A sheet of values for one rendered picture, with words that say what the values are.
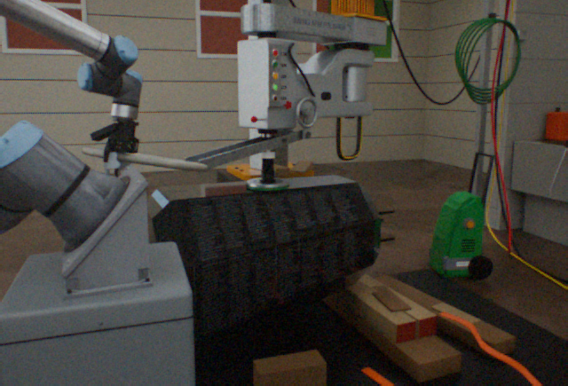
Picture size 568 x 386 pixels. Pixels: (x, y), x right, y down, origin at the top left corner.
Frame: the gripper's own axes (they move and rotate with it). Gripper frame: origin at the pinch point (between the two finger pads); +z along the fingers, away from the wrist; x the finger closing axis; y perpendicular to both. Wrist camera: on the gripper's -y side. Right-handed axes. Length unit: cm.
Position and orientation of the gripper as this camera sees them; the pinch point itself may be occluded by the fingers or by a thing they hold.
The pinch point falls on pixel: (111, 174)
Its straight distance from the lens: 181.7
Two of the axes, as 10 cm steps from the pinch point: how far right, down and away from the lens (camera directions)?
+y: 9.6, 1.5, -2.5
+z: -1.4, 9.9, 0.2
